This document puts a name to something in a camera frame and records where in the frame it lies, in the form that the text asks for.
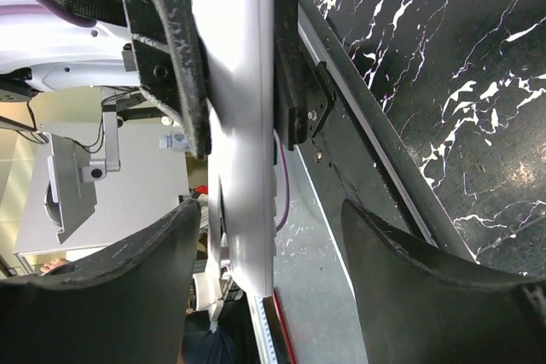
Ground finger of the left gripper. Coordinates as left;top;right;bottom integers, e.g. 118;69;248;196
274;0;335;150
122;0;212;159

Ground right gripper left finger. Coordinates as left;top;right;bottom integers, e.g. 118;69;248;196
1;199;201;363

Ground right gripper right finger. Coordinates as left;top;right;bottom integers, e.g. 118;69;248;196
340;199;545;363

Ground white remote control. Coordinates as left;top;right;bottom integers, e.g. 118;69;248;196
192;0;276;297

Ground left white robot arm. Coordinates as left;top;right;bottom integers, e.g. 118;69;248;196
1;0;317;159

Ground plastic water bottle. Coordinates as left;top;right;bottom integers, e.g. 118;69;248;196
159;133;190;153

